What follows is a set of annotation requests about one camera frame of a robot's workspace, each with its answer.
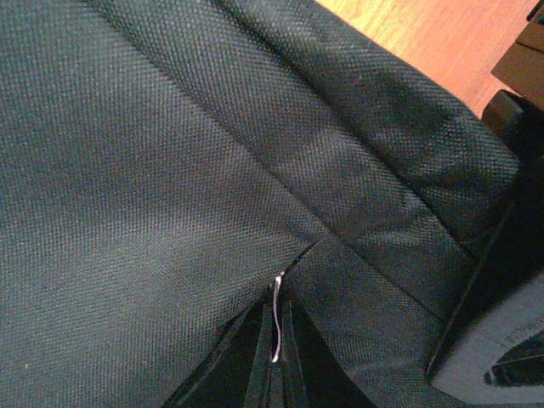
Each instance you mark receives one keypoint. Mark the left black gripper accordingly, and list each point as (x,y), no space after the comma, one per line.
(491,352)

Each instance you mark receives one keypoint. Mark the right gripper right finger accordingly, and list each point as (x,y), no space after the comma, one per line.
(312,376)

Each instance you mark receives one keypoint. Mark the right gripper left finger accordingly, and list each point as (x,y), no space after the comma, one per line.
(221,379)

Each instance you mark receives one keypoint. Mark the black student bag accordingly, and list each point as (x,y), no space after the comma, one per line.
(163,161)

